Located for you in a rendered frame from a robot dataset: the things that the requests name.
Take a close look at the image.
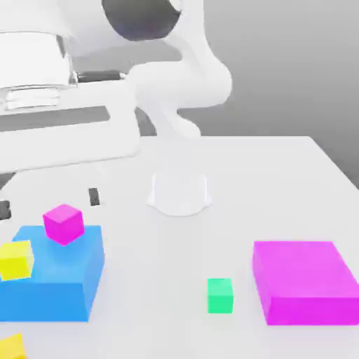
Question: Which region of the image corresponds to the small golden yellow cube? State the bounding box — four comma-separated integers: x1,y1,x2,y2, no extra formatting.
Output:
0,332,28,359

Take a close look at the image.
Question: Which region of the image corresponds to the small magenta cube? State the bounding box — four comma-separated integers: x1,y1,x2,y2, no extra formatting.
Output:
42,203,86,247

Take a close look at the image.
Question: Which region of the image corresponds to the large blue box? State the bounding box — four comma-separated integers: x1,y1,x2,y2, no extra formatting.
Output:
0,225,105,323

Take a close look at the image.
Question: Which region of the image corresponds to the small green cube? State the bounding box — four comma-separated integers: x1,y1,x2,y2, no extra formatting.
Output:
207,278,234,314

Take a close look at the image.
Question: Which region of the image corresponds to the large magenta box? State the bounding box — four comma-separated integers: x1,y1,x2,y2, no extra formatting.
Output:
251,240,359,327

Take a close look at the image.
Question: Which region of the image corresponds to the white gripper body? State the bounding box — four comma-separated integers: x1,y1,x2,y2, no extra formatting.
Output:
0,79,142,174

